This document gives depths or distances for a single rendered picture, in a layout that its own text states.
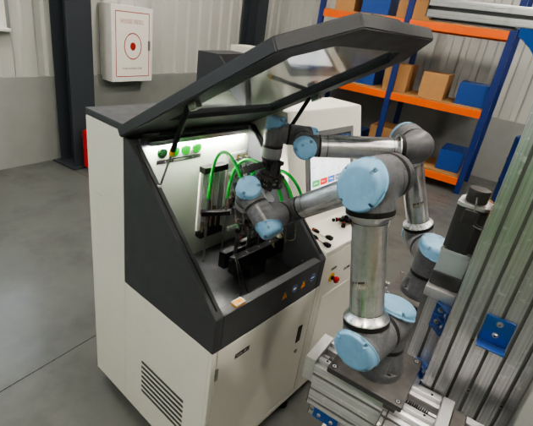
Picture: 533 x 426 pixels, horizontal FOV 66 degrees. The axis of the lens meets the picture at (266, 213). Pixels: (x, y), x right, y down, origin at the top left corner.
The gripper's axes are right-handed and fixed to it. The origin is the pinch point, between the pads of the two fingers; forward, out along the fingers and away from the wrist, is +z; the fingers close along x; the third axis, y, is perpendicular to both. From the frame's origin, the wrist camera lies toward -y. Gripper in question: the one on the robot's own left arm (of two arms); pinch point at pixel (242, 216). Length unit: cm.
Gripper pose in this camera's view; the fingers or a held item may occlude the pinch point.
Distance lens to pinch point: 155.6
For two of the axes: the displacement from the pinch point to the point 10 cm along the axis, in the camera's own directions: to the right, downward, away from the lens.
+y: 2.2, 9.3, -3.0
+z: -1.0, 3.3, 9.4
